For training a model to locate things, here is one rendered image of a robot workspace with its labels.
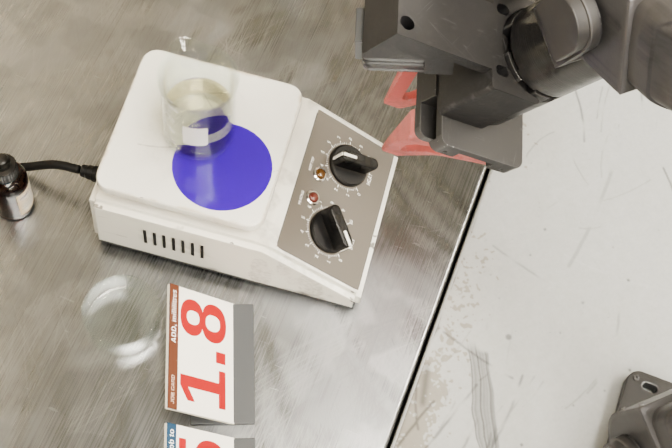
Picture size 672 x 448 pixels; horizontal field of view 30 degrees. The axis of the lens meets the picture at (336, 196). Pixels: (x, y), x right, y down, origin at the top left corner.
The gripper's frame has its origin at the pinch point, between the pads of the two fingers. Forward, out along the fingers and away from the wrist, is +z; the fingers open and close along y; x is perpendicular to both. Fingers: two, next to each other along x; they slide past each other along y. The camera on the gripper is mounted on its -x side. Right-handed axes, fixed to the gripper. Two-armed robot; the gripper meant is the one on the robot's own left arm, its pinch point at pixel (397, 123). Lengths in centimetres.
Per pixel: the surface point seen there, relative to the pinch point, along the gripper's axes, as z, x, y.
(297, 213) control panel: 7.3, -3.1, 5.4
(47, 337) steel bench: 19.8, -15.5, 14.6
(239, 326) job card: 13.1, -3.8, 12.7
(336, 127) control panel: 7.5, -0.2, -2.0
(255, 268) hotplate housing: 10.4, -4.4, 9.1
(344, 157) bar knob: 5.7, -0.5, 1.0
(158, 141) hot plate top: 10.4, -12.9, 1.7
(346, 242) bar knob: 5.5, 0.0, 7.3
